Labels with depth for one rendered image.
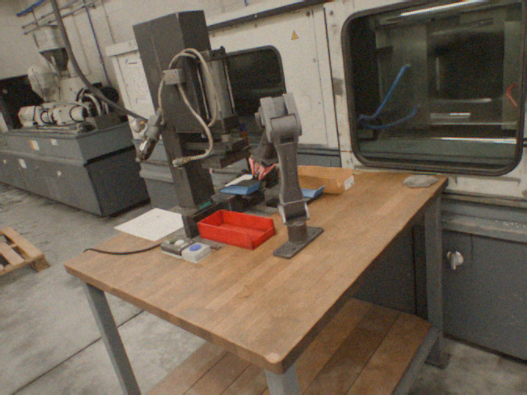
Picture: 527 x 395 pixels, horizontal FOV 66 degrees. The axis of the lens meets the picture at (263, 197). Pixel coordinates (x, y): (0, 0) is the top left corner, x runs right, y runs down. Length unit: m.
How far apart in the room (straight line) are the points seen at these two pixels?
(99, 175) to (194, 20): 3.23
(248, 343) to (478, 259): 1.21
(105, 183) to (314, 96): 3.06
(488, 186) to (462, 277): 0.45
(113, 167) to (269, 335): 3.87
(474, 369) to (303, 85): 1.52
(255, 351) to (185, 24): 1.10
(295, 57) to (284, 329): 1.42
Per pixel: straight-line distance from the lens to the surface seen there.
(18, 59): 10.89
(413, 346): 1.92
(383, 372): 1.81
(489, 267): 1.91
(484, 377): 2.15
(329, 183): 1.62
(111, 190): 4.67
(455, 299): 2.06
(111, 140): 4.65
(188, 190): 1.74
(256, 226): 1.40
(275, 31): 2.12
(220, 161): 1.48
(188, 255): 1.31
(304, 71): 2.04
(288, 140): 1.13
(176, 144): 1.70
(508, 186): 1.72
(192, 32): 1.56
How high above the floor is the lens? 1.50
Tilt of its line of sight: 20 degrees down
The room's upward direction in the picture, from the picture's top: 10 degrees counter-clockwise
